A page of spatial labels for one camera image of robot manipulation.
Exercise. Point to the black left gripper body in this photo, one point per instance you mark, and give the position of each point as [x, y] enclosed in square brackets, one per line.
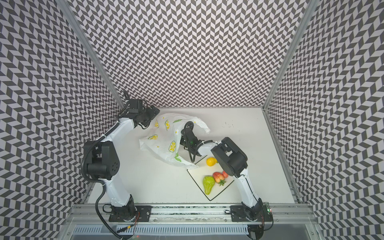
[149, 115]

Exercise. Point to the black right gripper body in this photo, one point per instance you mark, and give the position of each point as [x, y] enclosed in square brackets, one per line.
[187, 132]

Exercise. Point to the white lemon-print plastic bag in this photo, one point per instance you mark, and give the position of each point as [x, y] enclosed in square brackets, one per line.
[164, 139]

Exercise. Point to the yellow fake lemon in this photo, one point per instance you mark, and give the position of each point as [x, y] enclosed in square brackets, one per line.
[211, 161]

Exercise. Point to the green fake pear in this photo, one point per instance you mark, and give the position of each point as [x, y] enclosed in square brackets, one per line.
[208, 184]

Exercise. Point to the red-yellow fake strawberry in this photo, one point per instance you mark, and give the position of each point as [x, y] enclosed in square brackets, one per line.
[219, 178]

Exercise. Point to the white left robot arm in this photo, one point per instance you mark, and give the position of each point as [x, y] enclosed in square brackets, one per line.
[101, 163]

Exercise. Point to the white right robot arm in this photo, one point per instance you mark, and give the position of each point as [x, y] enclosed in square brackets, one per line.
[234, 162]

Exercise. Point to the white perforated vent strip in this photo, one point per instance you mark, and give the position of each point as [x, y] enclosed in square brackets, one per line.
[166, 230]

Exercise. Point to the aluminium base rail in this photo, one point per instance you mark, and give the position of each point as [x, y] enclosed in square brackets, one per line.
[222, 214]

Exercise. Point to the aluminium left corner post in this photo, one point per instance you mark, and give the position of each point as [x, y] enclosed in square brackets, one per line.
[73, 21]

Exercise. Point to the aluminium corner post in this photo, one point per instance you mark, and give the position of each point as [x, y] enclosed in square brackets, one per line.
[73, 21]
[291, 50]

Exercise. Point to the aluminium right corner post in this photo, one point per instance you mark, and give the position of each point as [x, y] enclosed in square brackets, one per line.
[291, 50]

